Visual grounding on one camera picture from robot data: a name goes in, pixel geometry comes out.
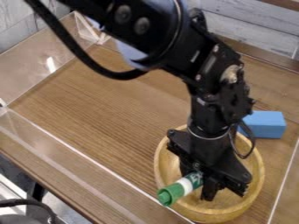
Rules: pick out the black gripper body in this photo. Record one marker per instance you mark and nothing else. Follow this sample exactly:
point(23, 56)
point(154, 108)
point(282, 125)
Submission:
point(215, 152)

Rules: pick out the blue foam block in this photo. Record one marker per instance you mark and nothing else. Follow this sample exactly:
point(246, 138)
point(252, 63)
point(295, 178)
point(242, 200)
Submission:
point(267, 124)

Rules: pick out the green Expo marker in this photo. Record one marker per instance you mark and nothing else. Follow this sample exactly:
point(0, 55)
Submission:
point(180, 188)

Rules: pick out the clear acrylic corner bracket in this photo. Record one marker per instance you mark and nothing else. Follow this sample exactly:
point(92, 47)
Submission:
point(88, 30)

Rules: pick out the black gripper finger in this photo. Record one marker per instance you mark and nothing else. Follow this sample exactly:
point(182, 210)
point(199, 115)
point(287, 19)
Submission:
point(188, 164)
point(211, 186)

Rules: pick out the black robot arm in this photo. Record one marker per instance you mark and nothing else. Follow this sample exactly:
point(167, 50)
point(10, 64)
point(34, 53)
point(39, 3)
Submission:
point(160, 35)

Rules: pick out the clear acrylic barrier wall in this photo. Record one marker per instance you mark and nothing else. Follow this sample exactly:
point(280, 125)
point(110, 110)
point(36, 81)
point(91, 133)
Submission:
point(103, 196)

